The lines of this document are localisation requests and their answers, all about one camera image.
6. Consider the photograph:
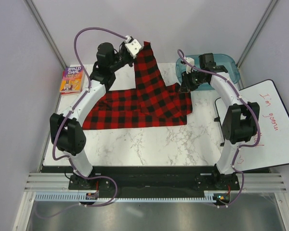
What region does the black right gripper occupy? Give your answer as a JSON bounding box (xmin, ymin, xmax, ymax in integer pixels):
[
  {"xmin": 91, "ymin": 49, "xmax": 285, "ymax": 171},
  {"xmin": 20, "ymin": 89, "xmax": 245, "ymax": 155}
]
[{"xmin": 179, "ymin": 69, "xmax": 207, "ymax": 93}]

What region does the red black plaid shirt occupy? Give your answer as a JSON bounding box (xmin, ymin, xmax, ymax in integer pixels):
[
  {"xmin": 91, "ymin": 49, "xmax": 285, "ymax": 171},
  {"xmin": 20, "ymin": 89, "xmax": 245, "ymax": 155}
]
[{"xmin": 82, "ymin": 41, "xmax": 193, "ymax": 130}]

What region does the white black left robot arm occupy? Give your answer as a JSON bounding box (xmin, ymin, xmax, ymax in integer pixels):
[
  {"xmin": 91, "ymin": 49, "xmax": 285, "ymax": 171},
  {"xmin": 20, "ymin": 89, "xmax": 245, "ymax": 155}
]
[{"xmin": 50, "ymin": 39, "xmax": 142, "ymax": 189}]

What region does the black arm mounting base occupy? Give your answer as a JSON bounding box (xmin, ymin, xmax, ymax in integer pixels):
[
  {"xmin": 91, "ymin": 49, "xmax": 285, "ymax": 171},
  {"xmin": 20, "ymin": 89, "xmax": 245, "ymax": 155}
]
[{"xmin": 67, "ymin": 166, "xmax": 239, "ymax": 193}]

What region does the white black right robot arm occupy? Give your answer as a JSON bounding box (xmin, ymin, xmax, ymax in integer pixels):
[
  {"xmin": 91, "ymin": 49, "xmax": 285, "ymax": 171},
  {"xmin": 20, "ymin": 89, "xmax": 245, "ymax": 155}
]
[{"xmin": 177, "ymin": 49, "xmax": 260, "ymax": 190}]

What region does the teal transparent plastic bin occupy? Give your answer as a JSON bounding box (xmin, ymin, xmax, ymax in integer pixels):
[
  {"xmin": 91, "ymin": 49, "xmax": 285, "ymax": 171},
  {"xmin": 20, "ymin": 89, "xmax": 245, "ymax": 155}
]
[{"xmin": 175, "ymin": 53, "xmax": 240, "ymax": 91}]

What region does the Roald Dahl paperback book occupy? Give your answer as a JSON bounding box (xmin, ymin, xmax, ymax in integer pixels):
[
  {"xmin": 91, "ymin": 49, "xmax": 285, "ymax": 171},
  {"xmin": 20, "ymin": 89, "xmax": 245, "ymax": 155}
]
[{"xmin": 60, "ymin": 66, "xmax": 85, "ymax": 95}]

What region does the whiteboard with red writing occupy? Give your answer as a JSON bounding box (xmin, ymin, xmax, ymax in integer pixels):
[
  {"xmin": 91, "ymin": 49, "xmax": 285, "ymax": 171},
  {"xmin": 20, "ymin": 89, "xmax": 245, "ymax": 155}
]
[{"xmin": 217, "ymin": 79, "xmax": 289, "ymax": 174}]

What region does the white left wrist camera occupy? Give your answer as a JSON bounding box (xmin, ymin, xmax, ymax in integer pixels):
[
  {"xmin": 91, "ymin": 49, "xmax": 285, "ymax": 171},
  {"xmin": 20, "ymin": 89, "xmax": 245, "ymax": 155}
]
[{"xmin": 124, "ymin": 36, "xmax": 143, "ymax": 59}]

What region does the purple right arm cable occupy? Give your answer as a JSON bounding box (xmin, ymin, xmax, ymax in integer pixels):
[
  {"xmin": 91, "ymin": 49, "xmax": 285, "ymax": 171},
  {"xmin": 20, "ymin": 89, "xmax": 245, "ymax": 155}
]
[{"xmin": 177, "ymin": 49, "xmax": 260, "ymax": 209}]

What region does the right aluminium corner post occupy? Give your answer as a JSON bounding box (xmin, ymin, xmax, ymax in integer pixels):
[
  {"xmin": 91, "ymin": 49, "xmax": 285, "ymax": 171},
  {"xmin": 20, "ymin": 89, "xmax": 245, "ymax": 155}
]
[{"xmin": 236, "ymin": 0, "xmax": 279, "ymax": 69}]

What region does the aluminium corner post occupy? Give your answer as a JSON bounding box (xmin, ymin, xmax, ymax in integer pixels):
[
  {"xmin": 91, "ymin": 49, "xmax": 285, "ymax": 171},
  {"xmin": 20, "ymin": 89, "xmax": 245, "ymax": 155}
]
[
  {"xmin": 24, "ymin": 0, "xmax": 67, "ymax": 69},
  {"xmin": 236, "ymin": 0, "xmax": 279, "ymax": 69}
]

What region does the left aluminium corner post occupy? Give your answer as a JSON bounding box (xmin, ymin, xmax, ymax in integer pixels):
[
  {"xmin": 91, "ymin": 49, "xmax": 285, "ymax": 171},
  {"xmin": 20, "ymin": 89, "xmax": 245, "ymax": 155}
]
[{"xmin": 24, "ymin": 0, "xmax": 67, "ymax": 69}]

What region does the aluminium frame rail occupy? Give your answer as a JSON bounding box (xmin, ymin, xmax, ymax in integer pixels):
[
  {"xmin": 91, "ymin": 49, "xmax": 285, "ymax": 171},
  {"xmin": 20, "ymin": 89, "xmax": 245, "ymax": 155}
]
[{"xmin": 25, "ymin": 173, "xmax": 287, "ymax": 193}]

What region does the white slotted cable duct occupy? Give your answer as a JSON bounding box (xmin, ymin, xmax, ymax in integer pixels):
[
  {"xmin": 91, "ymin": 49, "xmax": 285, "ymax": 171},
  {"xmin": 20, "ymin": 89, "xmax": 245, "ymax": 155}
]
[{"xmin": 35, "ymin": 191, "xmax": 221, "ymax": 202}]

